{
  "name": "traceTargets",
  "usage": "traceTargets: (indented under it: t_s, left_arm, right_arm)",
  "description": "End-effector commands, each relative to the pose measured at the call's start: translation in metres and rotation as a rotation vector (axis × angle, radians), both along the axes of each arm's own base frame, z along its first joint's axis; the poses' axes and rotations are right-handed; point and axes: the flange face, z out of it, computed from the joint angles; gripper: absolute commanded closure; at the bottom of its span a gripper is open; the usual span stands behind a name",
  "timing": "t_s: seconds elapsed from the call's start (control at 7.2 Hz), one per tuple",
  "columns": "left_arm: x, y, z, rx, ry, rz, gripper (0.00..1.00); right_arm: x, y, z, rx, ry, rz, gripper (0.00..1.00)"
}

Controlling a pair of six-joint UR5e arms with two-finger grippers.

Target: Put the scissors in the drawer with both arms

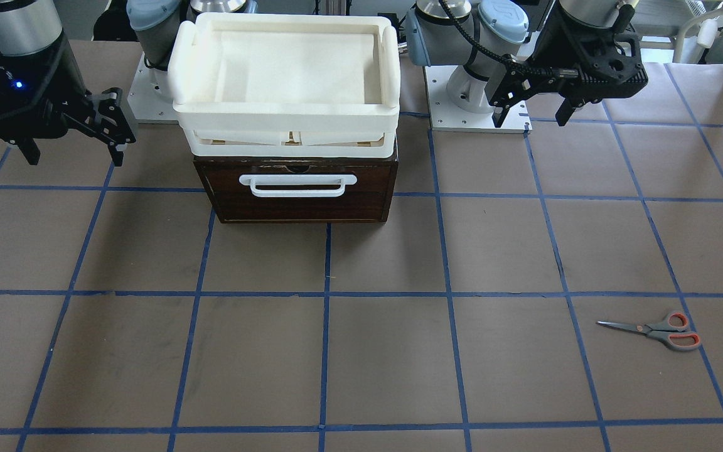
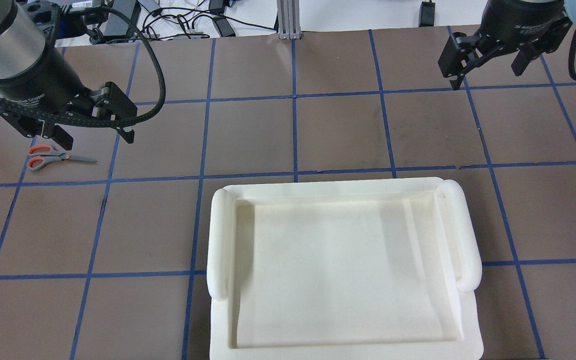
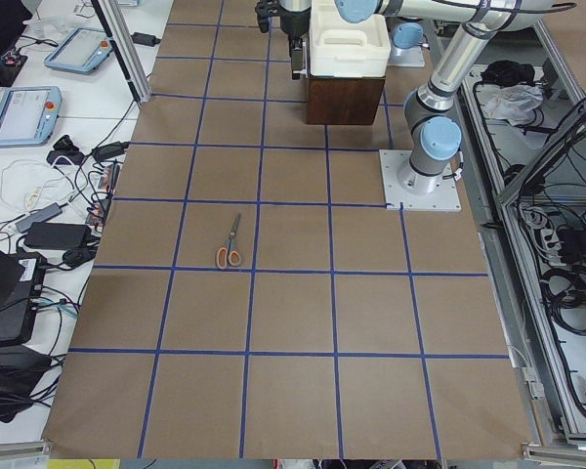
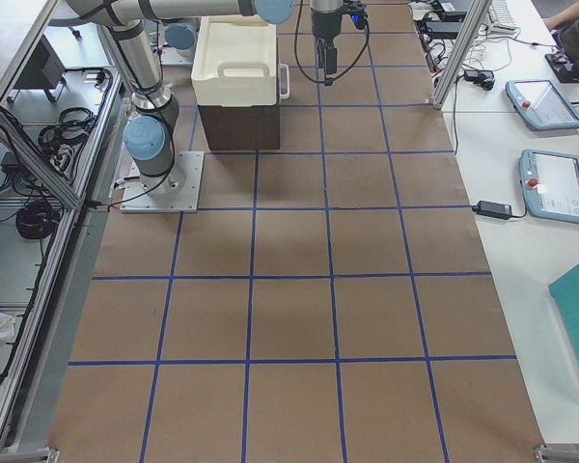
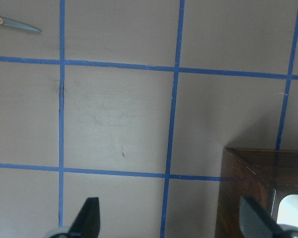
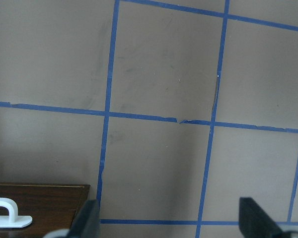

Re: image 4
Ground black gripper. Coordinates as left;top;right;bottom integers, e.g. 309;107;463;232
311;6;344;86

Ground white drawer handle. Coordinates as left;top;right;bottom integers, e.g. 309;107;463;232
279;63;290;100

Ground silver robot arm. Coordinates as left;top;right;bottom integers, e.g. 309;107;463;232
68;1;294;194

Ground dark brown drawer cabinet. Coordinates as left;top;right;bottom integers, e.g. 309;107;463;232
198;104;281;151

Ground white foam tray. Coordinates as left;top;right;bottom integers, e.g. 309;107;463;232
191;15;277;107

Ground upper teach pendant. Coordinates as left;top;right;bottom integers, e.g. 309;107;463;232
505;79;579;131

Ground teach pendant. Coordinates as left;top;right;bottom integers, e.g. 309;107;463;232
505;79;579;131
518;150;579;225

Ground black power adapter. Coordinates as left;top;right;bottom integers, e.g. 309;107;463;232
472;201;513;220

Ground lower teach pendant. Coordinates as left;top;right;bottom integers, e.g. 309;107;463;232
518;150;579;225

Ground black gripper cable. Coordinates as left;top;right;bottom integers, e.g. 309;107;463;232
293;0;371;86

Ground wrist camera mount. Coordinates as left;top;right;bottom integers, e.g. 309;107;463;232
343;0;369;30

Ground aluminium frame post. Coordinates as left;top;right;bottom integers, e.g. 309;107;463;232
432;0;491;110

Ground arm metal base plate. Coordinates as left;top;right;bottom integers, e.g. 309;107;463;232
119;151;205;213

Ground coiled black cables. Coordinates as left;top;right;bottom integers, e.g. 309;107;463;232
39;106;97;156

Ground aluminium frame rail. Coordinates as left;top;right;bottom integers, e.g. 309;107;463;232
0;1;102;449

